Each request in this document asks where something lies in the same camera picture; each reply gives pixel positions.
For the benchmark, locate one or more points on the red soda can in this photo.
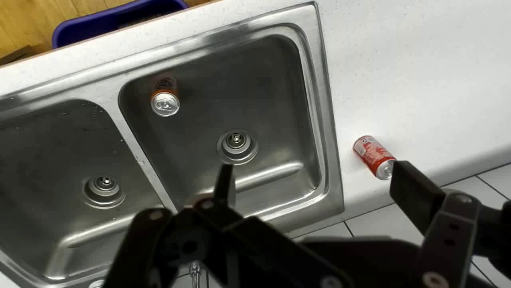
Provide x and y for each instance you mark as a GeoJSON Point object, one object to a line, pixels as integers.
{"type": "Point", "coordinates": [372, 153]}

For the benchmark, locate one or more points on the round metal sink drain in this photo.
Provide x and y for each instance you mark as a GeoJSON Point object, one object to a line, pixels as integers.
{"type": "Point", "coordinates": [104, 189]}
{"type": "Point", "coordinates": [238, 144]}

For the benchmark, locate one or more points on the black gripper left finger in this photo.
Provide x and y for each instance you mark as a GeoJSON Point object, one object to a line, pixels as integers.
{"type": "Point", "coordinates": [233, 249]}

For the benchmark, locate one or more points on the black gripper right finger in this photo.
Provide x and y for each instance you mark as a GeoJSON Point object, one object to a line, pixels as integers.
{"type": "Point", "coordinates": [452, 233]}

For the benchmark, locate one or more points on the blue plastic bin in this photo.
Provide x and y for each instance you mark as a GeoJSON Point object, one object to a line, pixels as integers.
{"type": "Point", "coordinates": [117, 17]}

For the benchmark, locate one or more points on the stainless steel double sink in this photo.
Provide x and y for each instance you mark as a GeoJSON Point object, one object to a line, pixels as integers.
{"type": "Point", "coordinates": [265, 80]}

